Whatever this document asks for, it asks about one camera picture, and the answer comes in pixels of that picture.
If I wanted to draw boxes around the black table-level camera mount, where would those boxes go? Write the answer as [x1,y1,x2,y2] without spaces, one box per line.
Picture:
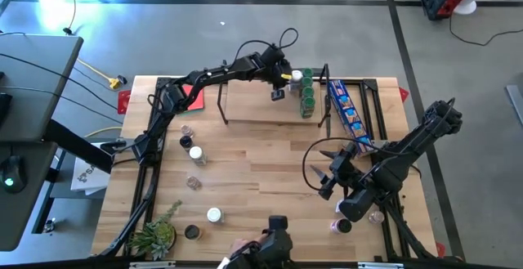
[228,214,296,269]

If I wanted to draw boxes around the black desk support beam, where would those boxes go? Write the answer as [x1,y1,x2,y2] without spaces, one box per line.
[40,118,127,174]

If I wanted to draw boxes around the grey metal piece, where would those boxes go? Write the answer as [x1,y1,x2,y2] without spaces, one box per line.
[505,83,523,128]

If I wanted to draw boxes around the small potted succulent plant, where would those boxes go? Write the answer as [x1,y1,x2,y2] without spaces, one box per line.
[127,199,184,262]

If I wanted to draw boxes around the orange spice jar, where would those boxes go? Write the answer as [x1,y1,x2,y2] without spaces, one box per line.
[183,223,202,240]

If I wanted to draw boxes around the bagel seasoning jar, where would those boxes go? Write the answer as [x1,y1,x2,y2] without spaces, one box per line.
[288,69,305,94]
[206,206,226,224]
[188,146,208,167]

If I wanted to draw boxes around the black floor cable with plug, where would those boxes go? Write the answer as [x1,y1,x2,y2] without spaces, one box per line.
[60,0,78,36]

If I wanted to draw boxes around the red paper sheet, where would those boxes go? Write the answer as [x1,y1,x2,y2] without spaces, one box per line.
[179,83,205,113]

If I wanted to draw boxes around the grey desk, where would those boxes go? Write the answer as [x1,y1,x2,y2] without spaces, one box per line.
[0,34,85,253]

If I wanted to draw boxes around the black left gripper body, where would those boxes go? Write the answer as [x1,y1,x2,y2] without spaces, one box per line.
[263,46,293,90]

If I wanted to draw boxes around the black aluminium table frame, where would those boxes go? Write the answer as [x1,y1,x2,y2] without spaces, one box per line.
[92,75,465,269]

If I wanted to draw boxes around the yellow plug and cable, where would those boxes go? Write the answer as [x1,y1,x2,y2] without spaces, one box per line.
[76,57,123,91]

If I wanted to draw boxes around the person's hand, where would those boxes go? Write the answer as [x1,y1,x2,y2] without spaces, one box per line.
[230,238,269,258]

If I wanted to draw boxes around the white printed box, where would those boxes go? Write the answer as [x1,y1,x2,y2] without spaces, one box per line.
[69,141,112,196]

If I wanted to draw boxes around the purple-label spice jar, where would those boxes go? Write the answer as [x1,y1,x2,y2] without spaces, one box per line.
[329,217,353,235]

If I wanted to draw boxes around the black cable loop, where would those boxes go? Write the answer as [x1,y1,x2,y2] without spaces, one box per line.
[301,137,383,192]
[234,27,300,64]

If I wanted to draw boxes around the black computer mouse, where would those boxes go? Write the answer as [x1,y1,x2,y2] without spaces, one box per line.
[0,155,29,195]

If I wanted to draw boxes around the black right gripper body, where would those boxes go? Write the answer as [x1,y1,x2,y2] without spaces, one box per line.
[329,142,363,188]

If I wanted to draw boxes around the blue plastic wrap box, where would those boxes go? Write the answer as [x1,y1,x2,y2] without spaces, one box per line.
[327,78,376,158]

